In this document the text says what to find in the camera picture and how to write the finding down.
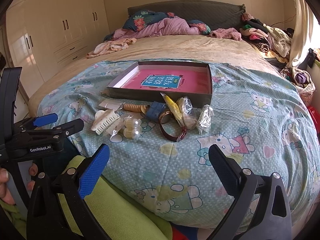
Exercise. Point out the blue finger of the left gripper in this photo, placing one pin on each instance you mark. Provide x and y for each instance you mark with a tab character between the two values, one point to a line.
45	120

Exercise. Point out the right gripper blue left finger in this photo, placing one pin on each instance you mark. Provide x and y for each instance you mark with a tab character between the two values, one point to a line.
91	169

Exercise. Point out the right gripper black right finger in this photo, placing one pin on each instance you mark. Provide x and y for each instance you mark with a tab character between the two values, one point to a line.
238	183

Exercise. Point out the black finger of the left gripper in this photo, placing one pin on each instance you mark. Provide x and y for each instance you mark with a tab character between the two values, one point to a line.
69	128

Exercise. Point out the white hair claw clip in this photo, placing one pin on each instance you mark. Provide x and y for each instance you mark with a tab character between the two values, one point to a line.
103	120

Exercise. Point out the white card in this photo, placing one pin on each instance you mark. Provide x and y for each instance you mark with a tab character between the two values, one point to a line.
111	104

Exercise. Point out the pearl hair clip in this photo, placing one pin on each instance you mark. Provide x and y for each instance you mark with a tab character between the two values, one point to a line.
129	126

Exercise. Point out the small crinkled plastic bag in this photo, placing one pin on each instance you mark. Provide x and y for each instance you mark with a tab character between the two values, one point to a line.
205	119

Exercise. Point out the brown leather strap watch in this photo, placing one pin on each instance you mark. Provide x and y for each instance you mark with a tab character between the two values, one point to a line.
170	128

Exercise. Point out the blue small jewelry box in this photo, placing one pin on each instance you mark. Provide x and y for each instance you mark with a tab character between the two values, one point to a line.
155	110

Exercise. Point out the yellow bangles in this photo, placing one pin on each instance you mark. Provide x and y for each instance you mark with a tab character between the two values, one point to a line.
174	109

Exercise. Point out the plastic bag with beads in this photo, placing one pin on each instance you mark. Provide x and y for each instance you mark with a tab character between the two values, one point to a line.
188	115

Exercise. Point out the person's left hand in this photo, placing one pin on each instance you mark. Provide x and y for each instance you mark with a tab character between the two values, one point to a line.
4	178

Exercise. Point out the Hello Kitty blue blanket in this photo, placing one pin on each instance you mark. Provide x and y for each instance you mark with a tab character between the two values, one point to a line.
259	121

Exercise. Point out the cream wardrobe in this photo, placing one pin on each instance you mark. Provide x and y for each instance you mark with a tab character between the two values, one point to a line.
45	36

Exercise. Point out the grey cardboard box tray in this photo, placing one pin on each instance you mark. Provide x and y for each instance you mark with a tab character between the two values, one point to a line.
114	89

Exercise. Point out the peach clothes on bed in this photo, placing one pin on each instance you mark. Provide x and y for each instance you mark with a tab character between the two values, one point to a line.
111	47

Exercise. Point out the pink Chinese book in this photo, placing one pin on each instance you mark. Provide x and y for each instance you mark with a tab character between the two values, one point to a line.
177	80

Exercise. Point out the basket of clothes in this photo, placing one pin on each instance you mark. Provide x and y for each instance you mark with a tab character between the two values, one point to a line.
301	79

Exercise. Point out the floral dark blue pillow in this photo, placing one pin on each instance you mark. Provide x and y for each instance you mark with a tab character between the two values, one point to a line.
144	18

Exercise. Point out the beige bed cover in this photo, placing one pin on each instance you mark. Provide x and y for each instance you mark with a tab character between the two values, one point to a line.
178	47

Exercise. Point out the pile of clothes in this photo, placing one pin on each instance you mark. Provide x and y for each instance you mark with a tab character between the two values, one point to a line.
265	38

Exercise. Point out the pink purple quilt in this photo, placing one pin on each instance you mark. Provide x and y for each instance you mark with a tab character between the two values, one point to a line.
165	27

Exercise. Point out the pink fuzzy garment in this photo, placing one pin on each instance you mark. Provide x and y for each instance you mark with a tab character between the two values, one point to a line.
230	33

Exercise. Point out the cream curtain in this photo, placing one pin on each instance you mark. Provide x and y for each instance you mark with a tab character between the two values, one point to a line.
301	41

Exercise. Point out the dark grey headboard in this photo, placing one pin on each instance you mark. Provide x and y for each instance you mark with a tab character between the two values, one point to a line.
215	14

